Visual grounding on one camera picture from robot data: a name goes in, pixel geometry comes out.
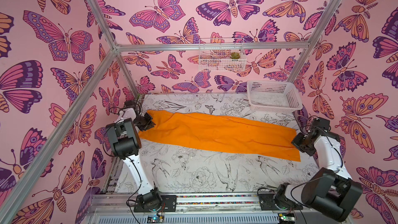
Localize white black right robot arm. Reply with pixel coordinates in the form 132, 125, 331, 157
258, 117, 363, 222

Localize aluminium cage frame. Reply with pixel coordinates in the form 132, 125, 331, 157
0, 0, 358, 224

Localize orange long pants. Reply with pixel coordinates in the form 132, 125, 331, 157
139, 110, 301, 162

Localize small green potted succulent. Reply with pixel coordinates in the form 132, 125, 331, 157
230, 52, 240, 60

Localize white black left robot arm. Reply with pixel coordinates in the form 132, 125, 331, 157
105, 100, 164, 212

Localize floral printed table mat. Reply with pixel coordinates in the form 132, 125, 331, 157
140, 94, 318, 193

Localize white plastic laundry basket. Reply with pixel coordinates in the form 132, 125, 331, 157
247, 80, 303, 114

